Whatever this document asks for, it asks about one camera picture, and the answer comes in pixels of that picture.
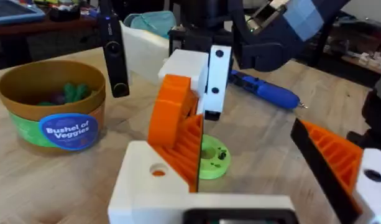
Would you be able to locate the brown tub of toy vegetables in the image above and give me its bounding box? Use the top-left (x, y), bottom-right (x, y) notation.
top-left (0, 59), bottom-right (107, 156)

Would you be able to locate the blue electric screwdriver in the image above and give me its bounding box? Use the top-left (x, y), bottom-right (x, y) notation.
top-left (229, 69), bottom-right (309, 111)

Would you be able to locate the cluttered shelf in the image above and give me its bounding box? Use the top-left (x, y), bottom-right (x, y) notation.
top-left (322, 12), bottom-right (381, 77)

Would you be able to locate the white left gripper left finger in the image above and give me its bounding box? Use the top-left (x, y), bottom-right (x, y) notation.
top-left (108, 139), bottom-right (191, 224)

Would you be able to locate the white orange left gripper right finger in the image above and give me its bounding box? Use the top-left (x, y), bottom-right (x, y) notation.
top-left (290, 117), bottom-right (381, 224)

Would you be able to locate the dark wooden side table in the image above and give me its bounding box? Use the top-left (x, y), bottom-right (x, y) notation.
top-left (0, 14), bottom-right (101, 71)

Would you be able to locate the orange ribbed wedge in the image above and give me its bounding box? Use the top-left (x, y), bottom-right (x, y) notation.
top-left (152, 114), bottom-right (204, 194)

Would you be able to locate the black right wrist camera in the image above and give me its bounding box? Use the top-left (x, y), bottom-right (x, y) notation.
top-left (98, 0), bottom-right (131, 99)

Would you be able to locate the teal cloth bag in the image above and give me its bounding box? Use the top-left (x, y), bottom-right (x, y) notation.
top-left (123, 10), bottom-right (178, 40)

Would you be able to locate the green disc with holes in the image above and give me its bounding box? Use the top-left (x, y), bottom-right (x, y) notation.
top-left (198, 134), bottom-right (232, 180)

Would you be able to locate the blue flat tray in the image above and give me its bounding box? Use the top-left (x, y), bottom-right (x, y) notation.
top-left (0, 0), bottom-right (47, 26)

